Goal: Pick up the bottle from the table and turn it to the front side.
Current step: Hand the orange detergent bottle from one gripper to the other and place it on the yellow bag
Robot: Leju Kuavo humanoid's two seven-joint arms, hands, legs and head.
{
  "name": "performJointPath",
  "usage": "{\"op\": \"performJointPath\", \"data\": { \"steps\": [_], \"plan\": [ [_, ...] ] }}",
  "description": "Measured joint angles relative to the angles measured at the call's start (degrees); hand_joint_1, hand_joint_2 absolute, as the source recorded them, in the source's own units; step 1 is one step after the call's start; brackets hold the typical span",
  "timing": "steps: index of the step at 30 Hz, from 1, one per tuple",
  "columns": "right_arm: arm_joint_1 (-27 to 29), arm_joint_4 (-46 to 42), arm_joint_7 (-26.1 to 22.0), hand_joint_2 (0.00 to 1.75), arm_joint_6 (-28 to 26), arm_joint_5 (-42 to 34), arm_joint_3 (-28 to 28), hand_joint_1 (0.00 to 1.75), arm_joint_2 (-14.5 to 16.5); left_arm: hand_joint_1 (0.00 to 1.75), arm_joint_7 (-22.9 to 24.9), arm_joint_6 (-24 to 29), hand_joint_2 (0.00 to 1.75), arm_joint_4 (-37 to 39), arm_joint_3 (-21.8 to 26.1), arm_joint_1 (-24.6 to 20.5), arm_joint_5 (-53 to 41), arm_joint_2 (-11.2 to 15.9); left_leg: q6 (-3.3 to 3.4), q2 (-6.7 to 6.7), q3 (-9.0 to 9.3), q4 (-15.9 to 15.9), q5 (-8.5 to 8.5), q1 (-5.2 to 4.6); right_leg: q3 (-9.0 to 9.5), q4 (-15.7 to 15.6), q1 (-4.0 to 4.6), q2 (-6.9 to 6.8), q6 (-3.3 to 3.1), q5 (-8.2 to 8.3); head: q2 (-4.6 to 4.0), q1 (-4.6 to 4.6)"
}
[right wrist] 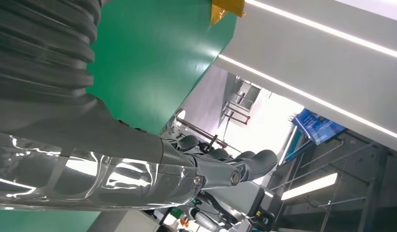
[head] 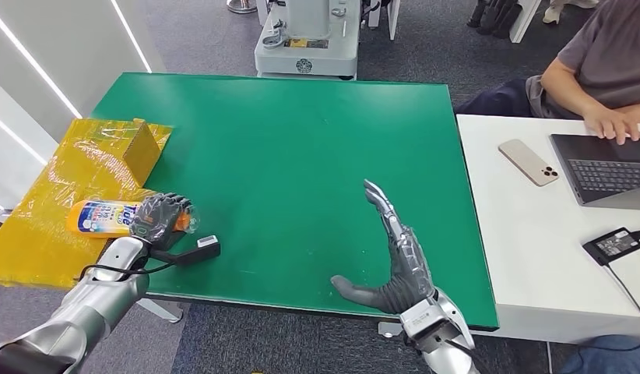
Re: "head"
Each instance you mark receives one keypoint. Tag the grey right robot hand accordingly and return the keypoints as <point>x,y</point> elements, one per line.
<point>407,273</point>

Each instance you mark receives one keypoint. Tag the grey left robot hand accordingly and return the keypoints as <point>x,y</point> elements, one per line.
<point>157,219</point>

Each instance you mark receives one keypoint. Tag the orange detergent bottle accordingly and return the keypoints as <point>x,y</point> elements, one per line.
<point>101,219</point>

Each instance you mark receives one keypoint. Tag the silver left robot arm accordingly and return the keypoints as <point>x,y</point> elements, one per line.
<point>88,309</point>

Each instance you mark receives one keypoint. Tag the white table foot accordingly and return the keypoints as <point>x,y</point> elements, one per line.
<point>160,309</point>
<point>389,330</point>

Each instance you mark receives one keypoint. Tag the yellow taped cardboard box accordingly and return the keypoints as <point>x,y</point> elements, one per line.
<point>57,170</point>

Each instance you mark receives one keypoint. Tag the beige smartphone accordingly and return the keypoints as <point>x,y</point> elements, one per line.
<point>529,162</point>

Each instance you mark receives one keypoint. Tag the black power adapter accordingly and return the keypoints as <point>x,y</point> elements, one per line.
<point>613,246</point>

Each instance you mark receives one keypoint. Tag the blue fabric object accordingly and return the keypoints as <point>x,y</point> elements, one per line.
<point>609,359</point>

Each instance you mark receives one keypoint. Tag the dark grey laptop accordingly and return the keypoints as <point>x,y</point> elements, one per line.
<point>603,173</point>

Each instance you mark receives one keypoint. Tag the grey machine base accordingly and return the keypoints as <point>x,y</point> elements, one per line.
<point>307,51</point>

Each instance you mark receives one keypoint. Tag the chrome round stand base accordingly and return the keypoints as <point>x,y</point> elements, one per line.
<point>241,6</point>

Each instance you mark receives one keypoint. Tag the person's hand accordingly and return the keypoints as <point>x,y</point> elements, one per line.
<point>611,124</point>

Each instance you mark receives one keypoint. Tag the white furniture panel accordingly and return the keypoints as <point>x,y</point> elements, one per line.
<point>392,15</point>

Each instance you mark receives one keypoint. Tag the black shoes pair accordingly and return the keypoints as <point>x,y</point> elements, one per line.
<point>493,18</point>

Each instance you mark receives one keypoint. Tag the white furniture leg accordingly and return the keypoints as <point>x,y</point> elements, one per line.
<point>523,20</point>

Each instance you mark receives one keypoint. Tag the seated person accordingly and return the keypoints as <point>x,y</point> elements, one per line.
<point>603,57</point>

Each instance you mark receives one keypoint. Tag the pale shoe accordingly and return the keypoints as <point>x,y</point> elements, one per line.
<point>554,13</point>

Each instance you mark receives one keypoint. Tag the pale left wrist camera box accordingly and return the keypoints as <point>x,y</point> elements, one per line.
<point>201,249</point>

